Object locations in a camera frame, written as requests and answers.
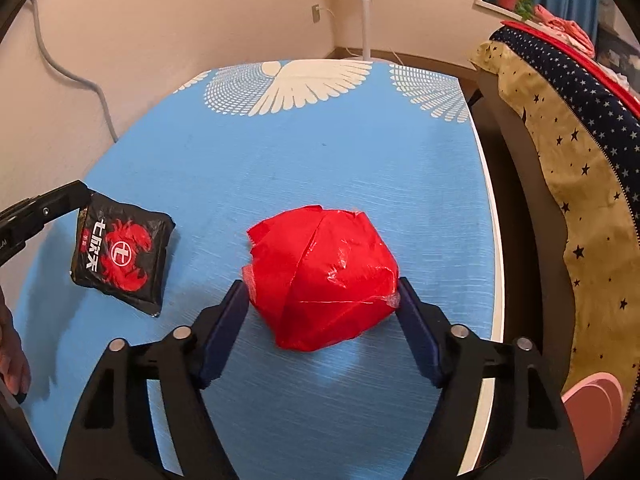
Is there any red taped plastic ball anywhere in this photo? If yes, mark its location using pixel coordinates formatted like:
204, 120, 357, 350
241, 204, 401, 353

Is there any pink plastic basin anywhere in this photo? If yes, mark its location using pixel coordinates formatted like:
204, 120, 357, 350
561, 372, 626, 478

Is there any grey wall cable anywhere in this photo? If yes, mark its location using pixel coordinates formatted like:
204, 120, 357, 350
27, 0, 121, 143

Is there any white window sill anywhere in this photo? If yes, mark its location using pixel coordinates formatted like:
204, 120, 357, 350
472, 0, 541, 23

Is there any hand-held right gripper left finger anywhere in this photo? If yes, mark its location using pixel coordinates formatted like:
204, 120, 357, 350
57, 280, 251, 480

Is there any white standing fan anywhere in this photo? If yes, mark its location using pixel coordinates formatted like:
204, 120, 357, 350
351, 0, 377, 62

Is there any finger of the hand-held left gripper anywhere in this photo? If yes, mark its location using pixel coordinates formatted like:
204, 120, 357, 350
0, 180, 94, 241

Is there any blue bird print table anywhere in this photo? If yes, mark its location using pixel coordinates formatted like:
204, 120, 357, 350
10, 59, 506, 480

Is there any yellow star print bed skirt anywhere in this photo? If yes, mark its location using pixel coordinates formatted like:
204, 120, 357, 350
470, 40, 640, 401

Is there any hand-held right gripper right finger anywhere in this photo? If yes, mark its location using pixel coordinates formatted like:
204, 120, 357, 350
395, 276, 586, 480

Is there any person's left hand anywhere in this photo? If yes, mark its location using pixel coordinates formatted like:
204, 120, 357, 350
0, 287, 32, 396

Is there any black packet with red crab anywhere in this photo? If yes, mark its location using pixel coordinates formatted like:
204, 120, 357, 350
69, 191, 177, 318

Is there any pink folded cloth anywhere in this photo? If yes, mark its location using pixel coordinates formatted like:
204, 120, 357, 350
532, 4, 597, 56

